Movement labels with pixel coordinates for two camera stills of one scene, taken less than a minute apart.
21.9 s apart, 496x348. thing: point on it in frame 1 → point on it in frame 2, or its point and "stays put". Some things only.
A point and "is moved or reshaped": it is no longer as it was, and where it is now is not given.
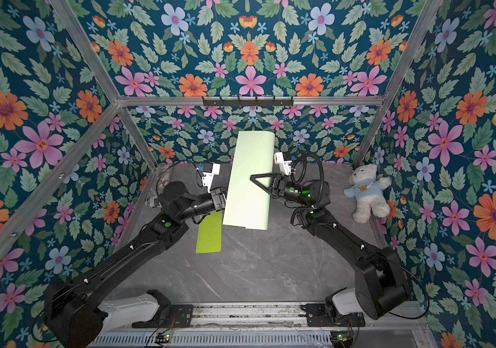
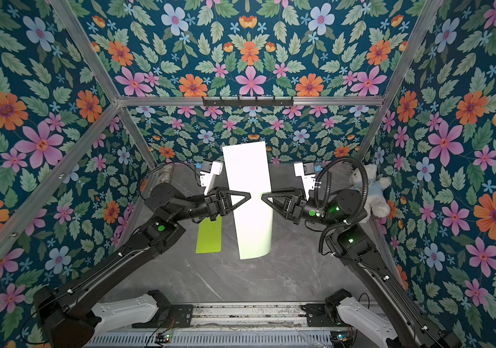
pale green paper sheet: (247, 203) is moved or reshaped
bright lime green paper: (209, 238) stays put
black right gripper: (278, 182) → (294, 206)
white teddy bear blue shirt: (368, 191) stays put
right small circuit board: (343, 336) stays put
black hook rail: (249, 101) stays put
